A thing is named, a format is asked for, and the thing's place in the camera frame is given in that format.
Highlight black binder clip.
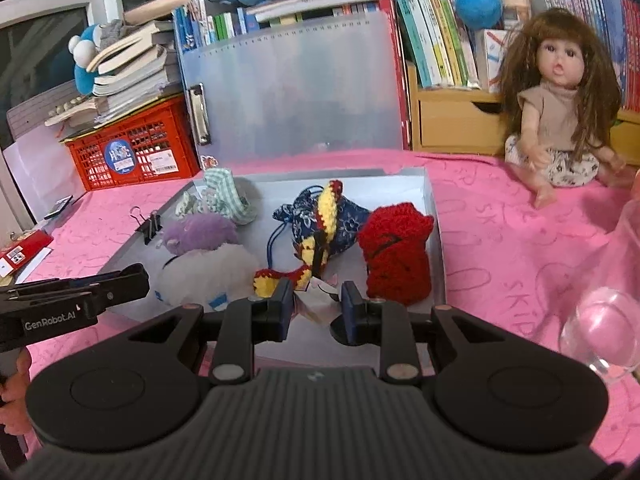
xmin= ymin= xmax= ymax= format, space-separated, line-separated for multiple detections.
xmin=129 ymin=206 xmax=163 ymax=246

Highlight white fuzzy pouch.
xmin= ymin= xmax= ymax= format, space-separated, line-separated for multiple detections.
xmin=155 ymin=242 xmax=261 ymax=313

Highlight flat lying books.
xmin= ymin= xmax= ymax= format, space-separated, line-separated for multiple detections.
xmin=245 ymin=0 xmax=391 ymax=23

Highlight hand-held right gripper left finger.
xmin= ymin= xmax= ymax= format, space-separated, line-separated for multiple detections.
xmin=127 ymin=279 xmax=295 ymax=386

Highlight clear drinking glass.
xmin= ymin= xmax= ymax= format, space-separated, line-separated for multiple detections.
xmin=557 ymin=200 xmax=640 ymax=386

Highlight red crochet pouch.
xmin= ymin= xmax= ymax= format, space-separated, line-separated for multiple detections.
xmin=357 ymin=202 xmax=435 ymax=307

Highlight small red box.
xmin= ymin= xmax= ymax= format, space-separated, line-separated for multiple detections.
xmin=0 ymin=242 xmax=55 ymax=286

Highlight row of thin colourful books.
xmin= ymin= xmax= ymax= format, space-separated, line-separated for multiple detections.
xmin=525 ymin=0 xmax=640 ymax=111

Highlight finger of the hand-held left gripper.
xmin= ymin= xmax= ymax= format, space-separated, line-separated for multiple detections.
xmin=10 ymin=262 xmax=151 ymax=317

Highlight red plastic crate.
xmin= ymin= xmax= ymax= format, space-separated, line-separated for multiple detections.
xmin=62 ymin=94 xmax=201 ymax=192

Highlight small framed card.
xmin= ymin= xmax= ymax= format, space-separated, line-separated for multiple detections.
xmin=44 ymin=195 xmax=75 ymax=221

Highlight pink tablecloth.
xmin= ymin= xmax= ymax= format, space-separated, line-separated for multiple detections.
xmin=0 ymin=147 xmax=640 ymax=466

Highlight blue and white cat plush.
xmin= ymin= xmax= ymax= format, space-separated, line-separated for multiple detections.
xmin=67 ymin=22 xmax=108 ymax=96

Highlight brown-haired baby doll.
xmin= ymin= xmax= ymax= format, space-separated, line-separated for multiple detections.
xmin=497 ymin=7 xmax=631 ymax=210

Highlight string of beige beads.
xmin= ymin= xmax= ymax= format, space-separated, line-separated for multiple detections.
xmin=47 ymin=95 xmax=98 ymax=121

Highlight row of green-spined books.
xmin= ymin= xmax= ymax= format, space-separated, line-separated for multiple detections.
xmin=375 ymin=0 xmax=531 ymax=92

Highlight blue round plush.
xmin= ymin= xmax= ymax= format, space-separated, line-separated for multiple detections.
xmin=456 ymin=0 xmax=503 ymax=30

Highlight stack of thick books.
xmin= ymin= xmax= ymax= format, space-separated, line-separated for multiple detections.
xmin=45 ymin=0 xmax=193 ymax=141

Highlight white window frame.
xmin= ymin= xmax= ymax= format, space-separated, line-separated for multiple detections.
xmin=0 ymin=0 xmax=211 ymax=126

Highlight red yellow crocheted strap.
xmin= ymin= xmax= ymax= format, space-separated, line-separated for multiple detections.
xmin=252 ymin=180 xmax=346 ymax=327

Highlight navy floral drawstring pouch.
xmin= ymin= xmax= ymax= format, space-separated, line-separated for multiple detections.
xmin=265 ymin=186 xmax=371 ymax=271

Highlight row of blue-spined books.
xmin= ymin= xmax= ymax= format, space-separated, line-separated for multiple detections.
xmin=172 ymin=0 xmax=261 ymax=53

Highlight wooden drawer organiser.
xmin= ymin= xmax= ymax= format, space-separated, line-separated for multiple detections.
xmin=406 ymin=60 xmax=640 ymax=166

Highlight translucent plastic clipboard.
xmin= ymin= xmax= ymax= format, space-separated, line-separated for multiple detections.
xmin=179 ymin=10 xmax=407 ymax=161

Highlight green checked fabric pouch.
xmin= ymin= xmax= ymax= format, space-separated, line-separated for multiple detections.
xmin=175 ymin=167 xmax=258 ymax=226

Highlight purple fuzzy pouch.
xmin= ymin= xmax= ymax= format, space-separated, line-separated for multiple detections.
xmin=161 ymin=212 xmax=241 ymax=256

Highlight grey cloth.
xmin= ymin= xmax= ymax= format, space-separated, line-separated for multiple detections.
xmin=97 ymin=19 xmax=128 ymax=46

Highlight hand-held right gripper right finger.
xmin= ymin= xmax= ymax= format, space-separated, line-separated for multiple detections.
xmin=340 ymin=281 xmax=512 ymax=386

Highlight white shallow tray box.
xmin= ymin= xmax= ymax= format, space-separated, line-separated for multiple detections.
xmin=97 ymin=167 xmax=447 ymax=368

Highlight person's left hand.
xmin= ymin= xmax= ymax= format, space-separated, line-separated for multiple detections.
xmin=0 ymin=349 xmax=32 ymax=436

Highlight white carton box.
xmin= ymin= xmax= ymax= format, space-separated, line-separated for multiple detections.
xmin=475 ymin=27 xmax=511 ymax=93

